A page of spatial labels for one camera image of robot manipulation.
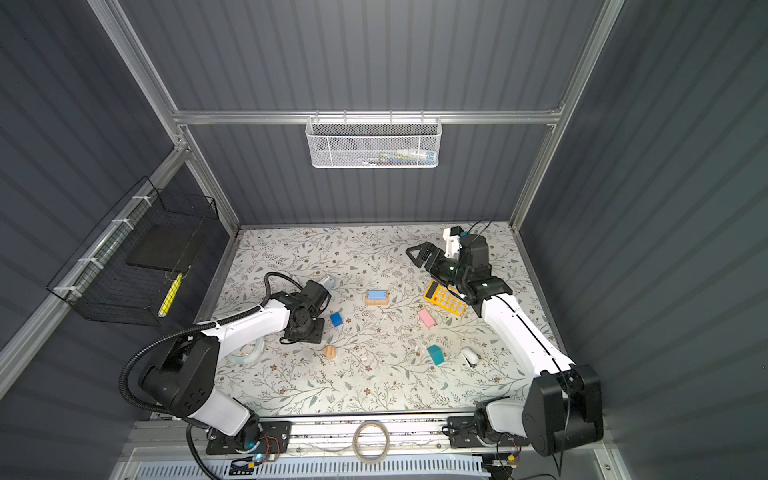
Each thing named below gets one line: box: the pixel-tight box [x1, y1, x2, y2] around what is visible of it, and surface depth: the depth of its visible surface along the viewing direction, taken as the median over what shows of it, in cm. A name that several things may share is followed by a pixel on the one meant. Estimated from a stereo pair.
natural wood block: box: [366, 292, 389, 306], surface depth 100 cm
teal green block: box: [427, 344, 445, 366], surface depth 88 cm
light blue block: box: [367, 290, 387, 301], surface depth 101 cm
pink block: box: [418, 308, 436, 329], surface depth 96 cm
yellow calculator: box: [423, 280, 468, 316], surface depth 99 cm
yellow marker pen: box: [157, 273, 183, 317], surface depth 70 cm
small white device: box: [461, 347, 479, 369], surface depth 86 cm
